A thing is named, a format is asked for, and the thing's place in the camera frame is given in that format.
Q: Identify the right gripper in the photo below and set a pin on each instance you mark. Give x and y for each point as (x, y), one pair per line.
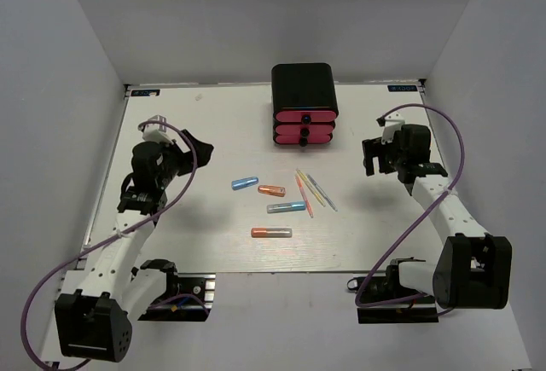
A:
(374, 148)

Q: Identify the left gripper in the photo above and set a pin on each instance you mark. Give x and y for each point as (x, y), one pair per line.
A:
(187, 158)

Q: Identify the blue correction tape case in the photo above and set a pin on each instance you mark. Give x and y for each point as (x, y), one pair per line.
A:
(244, 183)

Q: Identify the blue gel pen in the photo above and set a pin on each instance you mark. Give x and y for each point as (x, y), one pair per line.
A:
(322, 192)

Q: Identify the pink drawer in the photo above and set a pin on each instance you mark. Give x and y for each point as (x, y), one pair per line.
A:
(313, 129)
(304, 116)
(301, 140)

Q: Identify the red gel pen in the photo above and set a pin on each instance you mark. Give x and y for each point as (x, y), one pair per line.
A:
(304, 196)

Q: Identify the orange correction tape case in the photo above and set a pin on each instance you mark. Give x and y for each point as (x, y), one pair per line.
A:
(272, 190)

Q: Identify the yellow gel pen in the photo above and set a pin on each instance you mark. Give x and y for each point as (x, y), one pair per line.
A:
(311, 187)

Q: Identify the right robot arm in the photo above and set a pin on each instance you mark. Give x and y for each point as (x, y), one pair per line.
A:
(473, 269)

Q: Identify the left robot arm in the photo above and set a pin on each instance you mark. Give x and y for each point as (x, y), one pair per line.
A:
(95, 321)

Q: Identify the white table board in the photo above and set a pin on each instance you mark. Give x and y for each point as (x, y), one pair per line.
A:
(209, 226)

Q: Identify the black drawer cabinet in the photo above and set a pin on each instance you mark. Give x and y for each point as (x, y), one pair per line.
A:
(303, 86)

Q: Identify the blue capped lead case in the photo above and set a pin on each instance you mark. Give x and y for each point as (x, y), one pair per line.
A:
(296, 206)

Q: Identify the orange capped lead case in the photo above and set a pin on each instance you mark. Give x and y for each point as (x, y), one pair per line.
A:
(271, 233)

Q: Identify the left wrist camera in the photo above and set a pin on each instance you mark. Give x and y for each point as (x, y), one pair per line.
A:
(155, 129)

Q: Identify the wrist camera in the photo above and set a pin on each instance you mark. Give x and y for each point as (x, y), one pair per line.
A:
(155, 129)
(390, 124)

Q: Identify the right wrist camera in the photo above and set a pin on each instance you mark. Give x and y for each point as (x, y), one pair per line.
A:
(390, 124)

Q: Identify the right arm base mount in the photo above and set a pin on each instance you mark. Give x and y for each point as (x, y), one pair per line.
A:
(383, 302)

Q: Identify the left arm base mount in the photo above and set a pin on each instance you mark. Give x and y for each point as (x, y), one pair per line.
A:
(188, 298)

